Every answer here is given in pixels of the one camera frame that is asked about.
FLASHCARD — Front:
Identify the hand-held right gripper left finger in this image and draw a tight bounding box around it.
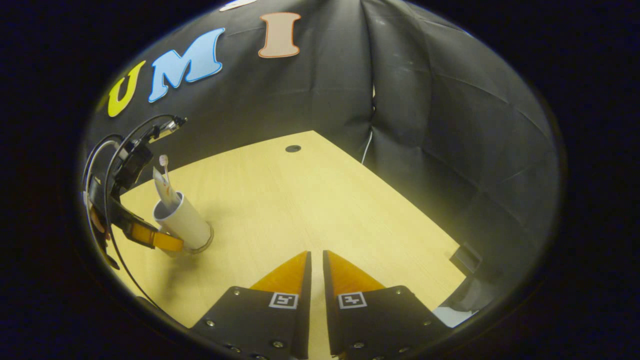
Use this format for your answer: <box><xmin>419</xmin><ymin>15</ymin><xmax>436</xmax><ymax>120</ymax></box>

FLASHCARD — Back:
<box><xmin>189</xmin><ymin>250</ymin><xmax>313</xmax><ymax>360</ymax></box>

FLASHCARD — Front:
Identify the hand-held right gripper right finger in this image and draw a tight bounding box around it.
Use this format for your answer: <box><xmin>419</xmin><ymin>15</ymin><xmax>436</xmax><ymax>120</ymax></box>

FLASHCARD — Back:
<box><xmin>322</xmin><ymin>249</ymin><xmax>452</xmax><ymax>360</ymax></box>

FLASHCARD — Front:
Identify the white cup with handle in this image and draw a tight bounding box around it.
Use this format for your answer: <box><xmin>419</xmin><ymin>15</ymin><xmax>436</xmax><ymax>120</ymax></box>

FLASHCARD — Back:
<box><xmin>152</xmin><ymin>192</ymin><xmax>213</xmax><ymax>252</ymax></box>

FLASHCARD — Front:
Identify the white toothpaste tube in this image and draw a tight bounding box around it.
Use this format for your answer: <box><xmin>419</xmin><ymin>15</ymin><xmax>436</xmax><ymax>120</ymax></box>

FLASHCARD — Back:
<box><xmin>152</xmin><ymin>166</ymin><xmax>182</xmax><ymax>212</ymax></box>

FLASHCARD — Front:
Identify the round cork coaster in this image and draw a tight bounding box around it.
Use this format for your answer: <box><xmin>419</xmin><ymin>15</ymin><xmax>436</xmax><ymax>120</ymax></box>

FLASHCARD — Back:
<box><xmin>167</xmin><ymin>225</ymin><xmax>216</xmax><ymax>257</ymax></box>

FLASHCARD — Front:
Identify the light wooden desktop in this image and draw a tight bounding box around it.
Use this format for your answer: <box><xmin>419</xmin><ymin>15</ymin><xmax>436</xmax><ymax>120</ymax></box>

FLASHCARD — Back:
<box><xmin>107</xmin><ymin>130</ymin><xmax>468</xmax><ymax>360</ymax></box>

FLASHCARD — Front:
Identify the white sheet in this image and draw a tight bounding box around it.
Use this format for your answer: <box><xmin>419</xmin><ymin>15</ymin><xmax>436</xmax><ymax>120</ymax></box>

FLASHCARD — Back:
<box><xmin>432</xmin><ymin>305</ymin><xmax>479</xmax><ymax>329</ymax></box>

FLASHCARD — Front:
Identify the dark rectangular box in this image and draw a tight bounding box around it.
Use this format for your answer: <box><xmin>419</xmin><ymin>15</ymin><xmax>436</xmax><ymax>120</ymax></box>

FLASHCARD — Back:
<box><xmin>449</xmin><ymin>242</ymin><xmax>484</xmax><ymax>276</ymax></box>

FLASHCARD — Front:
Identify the black backdrop cloth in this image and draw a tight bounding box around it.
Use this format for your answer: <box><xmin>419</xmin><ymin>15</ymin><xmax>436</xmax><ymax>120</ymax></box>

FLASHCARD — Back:
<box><xmin>82</xmin><ymin>0</ymin><xmax>561</xmax><ymax>321</ymax></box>

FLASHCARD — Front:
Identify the black cable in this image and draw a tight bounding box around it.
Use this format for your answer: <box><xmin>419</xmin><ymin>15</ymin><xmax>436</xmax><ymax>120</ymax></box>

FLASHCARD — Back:
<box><xmin>82</xmin><ymin>113</ymin><xmax>177</xmax><ymax>307</ymax></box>

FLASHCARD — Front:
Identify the white cable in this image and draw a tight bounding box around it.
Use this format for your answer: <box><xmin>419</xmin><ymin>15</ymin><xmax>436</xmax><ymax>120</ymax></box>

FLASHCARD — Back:
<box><xmin>360</xmin><ymin>130</ymin><xmax>374</xmax><ymax>165</ymax></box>

